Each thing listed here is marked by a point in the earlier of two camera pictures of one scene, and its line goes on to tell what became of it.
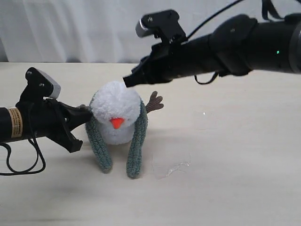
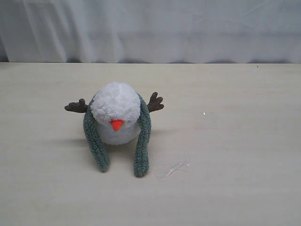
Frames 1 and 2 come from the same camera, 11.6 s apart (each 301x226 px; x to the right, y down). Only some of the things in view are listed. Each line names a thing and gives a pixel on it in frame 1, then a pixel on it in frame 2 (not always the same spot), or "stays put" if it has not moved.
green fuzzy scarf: [134, 159] to [141, 158]
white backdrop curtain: [103, 31] stays put
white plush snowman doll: [115, 108] stays put
